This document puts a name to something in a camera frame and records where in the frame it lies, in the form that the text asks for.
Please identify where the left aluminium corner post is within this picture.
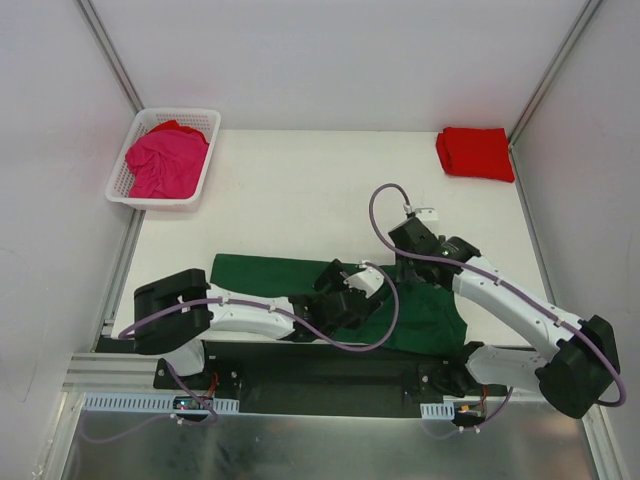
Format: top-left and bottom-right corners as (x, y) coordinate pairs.
(74, 0), (144, 113)

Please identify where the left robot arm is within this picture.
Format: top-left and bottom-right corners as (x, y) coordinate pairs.
(118, 261), (399, 389)

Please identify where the right aluminium corner post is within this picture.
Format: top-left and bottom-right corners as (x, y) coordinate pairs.
(508, 0), (605, 149)

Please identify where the left slotted cable duct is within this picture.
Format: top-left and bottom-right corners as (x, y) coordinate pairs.
(82, 392), (240, 414)

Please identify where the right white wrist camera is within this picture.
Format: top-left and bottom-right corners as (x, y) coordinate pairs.
(403, 204), (439, 230)

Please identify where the white plastic basket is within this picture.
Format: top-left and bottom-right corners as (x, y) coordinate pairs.
(105, 107), (222, 213)

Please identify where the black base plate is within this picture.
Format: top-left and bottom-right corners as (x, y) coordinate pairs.
(94, 334), (508, 417)

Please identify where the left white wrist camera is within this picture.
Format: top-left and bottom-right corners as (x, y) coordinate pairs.
(344, 261), (385, 299)

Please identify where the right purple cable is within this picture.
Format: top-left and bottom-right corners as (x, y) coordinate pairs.
(368, 183), (627, 439)

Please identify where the right slotted cable duct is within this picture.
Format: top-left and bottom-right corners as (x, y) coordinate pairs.
(420, 401), (456, 421)

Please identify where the pink t-shirt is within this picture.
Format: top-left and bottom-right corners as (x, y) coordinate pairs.
(125, 120), (209, 200)

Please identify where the green t-shirt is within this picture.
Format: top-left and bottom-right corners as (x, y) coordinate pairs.
(210, 254), (467, 356)

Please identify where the folded red t-shirt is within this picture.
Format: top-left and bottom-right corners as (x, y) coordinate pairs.
(436, 127), (515, 183)

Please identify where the aluminium rail front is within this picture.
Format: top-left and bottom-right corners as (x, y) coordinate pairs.
(62, 352), (601, 401)

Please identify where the slotted cable duct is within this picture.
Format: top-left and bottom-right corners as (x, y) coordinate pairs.
(420, 401), (456, 421)
(82, 392), (240, 414)

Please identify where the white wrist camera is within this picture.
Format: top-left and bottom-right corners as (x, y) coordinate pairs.
(344, 261), (385, 299)
(403, 204), (439, 230)

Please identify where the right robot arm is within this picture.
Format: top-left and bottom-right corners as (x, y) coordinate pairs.
(389, 214), (621, 419)

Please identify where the aluminium corner post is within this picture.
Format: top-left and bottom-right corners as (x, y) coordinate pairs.
(508, 0), (605, 149)
(74, 0), (144, 113)

